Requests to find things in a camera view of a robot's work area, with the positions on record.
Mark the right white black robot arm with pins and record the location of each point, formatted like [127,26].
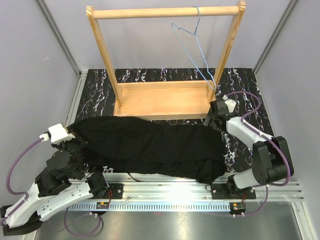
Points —
[271,158]

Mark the wooden clothes rack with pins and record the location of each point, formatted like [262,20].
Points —
[165,100]

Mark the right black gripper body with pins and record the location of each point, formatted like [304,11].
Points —
[208,119]

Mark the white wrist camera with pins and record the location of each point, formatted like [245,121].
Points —
[231,104]
[57,134]

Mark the light blue wire hanger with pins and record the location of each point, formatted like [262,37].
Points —
[174,27]

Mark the left aluminium frame post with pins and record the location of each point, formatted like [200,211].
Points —
[45,11]

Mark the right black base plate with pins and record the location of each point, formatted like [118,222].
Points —
[220,191]

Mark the slotted grey cable duct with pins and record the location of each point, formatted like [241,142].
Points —
[116,206]

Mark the right aluminium frame post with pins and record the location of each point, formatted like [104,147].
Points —
[278,29]

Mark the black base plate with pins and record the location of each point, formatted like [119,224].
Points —
[220,191]
[115,190]

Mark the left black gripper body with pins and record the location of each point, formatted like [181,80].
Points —
[73,146]

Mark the black trousers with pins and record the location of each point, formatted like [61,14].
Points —
[134,145]

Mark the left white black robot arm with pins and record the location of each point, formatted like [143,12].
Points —
[62,183]

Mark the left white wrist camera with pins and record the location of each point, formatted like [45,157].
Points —
[57,134]

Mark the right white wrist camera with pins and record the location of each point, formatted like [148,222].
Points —
[231,104]

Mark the aluminium frame post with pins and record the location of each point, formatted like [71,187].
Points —
[45,11]
[278,29]

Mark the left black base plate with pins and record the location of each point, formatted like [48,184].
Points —
[115,190]

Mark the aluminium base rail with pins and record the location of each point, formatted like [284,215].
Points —
[161,188]

